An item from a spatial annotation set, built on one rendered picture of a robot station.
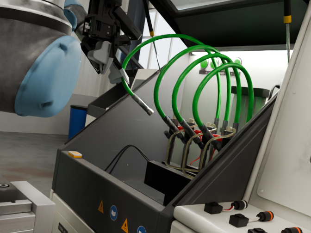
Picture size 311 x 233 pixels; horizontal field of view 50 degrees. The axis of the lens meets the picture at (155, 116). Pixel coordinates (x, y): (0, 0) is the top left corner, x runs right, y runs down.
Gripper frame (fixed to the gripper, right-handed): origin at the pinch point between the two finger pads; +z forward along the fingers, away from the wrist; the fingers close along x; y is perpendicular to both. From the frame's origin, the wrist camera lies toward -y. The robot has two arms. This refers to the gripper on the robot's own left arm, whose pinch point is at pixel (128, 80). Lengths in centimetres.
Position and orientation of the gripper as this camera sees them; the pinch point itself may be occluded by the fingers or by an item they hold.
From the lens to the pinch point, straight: 116.6
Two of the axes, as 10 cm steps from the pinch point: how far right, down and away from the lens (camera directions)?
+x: 0.4, -1.7, -9.9
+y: -8.2, 5.6, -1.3
